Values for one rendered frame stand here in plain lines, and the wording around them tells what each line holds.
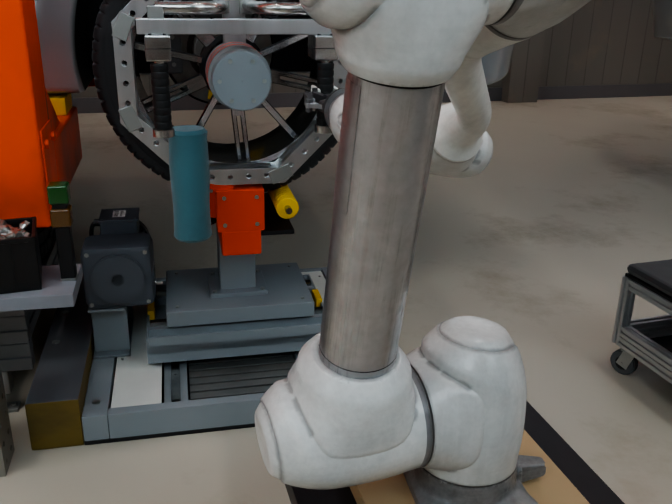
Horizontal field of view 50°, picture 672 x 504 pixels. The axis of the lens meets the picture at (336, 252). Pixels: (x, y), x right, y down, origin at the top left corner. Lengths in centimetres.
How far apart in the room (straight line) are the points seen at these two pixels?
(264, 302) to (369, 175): 128
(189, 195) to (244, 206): 19
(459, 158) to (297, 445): 57
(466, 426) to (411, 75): 52
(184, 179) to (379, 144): 98
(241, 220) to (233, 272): 26
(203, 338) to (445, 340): 107
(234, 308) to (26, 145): 67
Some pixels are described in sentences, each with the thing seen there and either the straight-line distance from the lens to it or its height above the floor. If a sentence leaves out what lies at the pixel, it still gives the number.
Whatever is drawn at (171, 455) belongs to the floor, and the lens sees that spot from 183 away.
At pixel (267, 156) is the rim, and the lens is 189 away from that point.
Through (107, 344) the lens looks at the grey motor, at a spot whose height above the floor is 11.
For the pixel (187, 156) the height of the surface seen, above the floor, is 69.
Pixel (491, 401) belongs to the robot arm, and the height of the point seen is 53.
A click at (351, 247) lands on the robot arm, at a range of 80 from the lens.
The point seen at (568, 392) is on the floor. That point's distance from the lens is 215.
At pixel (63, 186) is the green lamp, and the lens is 158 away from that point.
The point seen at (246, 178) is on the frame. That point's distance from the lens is 181.
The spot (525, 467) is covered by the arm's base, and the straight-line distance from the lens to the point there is 120.
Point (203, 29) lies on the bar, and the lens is 156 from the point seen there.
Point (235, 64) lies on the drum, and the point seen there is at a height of 89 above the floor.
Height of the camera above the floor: 107
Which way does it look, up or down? 21 degrees down
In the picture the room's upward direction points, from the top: 1 degrees clockwise
